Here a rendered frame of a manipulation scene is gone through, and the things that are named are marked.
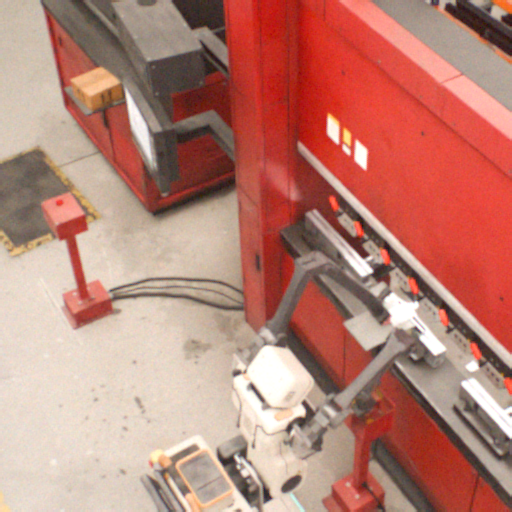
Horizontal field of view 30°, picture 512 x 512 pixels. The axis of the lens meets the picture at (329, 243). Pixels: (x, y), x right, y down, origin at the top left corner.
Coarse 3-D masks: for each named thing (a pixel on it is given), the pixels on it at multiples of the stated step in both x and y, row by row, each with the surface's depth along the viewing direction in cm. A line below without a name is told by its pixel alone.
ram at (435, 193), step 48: (336, 48) 380; (336, 96) 395; (384, 96) 362; (336, 144) 412; (384, 144) 376; (432, 144) 346; (384, 192) 391; (432, 192) 359; (480, 192) 332; (432, 240) 373; (480, 240) 343; (480, 288) 356; (480, 336) 369
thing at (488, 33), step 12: (456, 0) 586; (468, 0) 591; (456, 12) 584; (468, 12) 582; (480, 12) 578; (468, 24) 578; (480, 24) 574; (492, 24) 567; (504, 24) 575; (492, 36) 565; (504, 36) 562; (504, 48) 560
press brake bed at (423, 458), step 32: (288, 256) 480; (320, 288) 460; (320, 320) 476; (320, 352) 493; (352, 352) 456; (320, 384) 514; (384, 384) 438; (416, 416) 421; (384, 448) 484; (416, 448) 435; (448, 448) 406; (416, 480) 457; (448, 480) 418; (480, 480) 392
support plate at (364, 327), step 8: (384, 304) 426; (392, 304) 426; (368, 312) 423; (352, 320) 419; (360, 320) 419; (368, 320) 419; (408, 320) 420; (352, 328) 416; (360, 328) 416; (368, 328) 416; (376, 328) 416; (384, 328) 416; (392, 328) 416; (408, 328) 416; (360, 336) 413; (368, 336) 413; (376, 336) 413; (384, 336) 413; (360, 344) 410; (368, 344) 410; (376, 344) 410
